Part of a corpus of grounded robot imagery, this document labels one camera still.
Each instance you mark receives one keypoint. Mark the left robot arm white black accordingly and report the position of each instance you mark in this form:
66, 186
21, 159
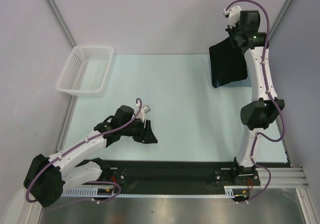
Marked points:
64, 162

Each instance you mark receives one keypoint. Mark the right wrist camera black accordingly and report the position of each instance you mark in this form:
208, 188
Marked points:
245, 20

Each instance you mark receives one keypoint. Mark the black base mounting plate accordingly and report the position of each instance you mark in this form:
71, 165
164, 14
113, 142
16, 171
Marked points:
171, 188

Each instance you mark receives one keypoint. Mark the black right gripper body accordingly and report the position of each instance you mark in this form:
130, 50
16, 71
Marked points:
232, 34

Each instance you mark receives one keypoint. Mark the left aluminium corner post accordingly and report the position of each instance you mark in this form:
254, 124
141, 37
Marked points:
61, 22

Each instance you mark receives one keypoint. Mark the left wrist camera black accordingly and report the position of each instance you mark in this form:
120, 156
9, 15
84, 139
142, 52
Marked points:
124, 116

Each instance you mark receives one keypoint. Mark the aluminium frame rail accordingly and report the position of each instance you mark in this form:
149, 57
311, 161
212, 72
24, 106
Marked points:
282, 176

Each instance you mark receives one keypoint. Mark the black t shirt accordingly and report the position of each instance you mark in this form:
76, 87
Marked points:
227, 64

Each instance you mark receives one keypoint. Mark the white slotted cable duct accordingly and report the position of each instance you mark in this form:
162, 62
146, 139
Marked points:
106, 192

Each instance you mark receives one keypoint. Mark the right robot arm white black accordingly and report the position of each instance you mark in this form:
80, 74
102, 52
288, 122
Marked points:
264, 107

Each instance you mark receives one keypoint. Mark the white plastic basket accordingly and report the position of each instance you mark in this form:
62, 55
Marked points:
86, 70

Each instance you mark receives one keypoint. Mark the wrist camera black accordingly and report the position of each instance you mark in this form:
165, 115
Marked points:
245, 20
124, 116

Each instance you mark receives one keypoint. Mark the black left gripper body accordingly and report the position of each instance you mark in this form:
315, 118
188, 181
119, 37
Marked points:
135, 130

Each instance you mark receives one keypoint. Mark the right aluminium corner post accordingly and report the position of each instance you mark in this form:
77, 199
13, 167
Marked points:
276, 10

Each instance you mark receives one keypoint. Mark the aluminium corner post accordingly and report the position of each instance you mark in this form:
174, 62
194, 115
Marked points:
276, 10
61, 22

